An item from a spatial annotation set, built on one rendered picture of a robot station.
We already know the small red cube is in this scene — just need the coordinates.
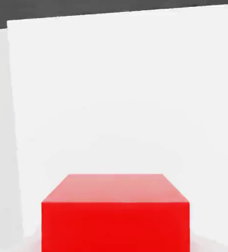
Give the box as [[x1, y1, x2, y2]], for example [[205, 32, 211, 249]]
[[41, 173, 191, 252]]

